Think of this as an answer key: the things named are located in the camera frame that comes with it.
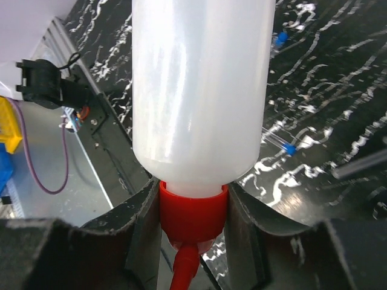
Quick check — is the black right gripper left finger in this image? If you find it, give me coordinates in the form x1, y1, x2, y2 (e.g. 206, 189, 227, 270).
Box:
1, 179, 161, 289

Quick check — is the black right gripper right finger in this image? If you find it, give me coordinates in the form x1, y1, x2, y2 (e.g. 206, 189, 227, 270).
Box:
199, 182, 387, 290

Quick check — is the white wash bottle red cap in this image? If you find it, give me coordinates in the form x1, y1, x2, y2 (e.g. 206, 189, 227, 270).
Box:
132, 1, 275, 289

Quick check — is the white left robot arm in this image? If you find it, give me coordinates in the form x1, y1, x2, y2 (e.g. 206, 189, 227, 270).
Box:
16, 52, 93, 109

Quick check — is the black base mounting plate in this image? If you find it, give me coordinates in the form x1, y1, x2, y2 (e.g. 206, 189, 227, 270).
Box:
72, 65, 151, 207

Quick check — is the blue cap tube lying horizontal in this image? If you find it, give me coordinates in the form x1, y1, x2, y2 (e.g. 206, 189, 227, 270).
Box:
262, 127, 297, 156

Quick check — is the yellow blue box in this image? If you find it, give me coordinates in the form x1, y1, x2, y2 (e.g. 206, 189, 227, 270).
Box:
0, 97, 22, 192

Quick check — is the blue cap tube right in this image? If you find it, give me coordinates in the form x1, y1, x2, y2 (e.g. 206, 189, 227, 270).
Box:
270, 31, 288, 59

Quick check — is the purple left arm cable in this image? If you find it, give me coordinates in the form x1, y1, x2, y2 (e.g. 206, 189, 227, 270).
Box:
7, 98, 72, 195

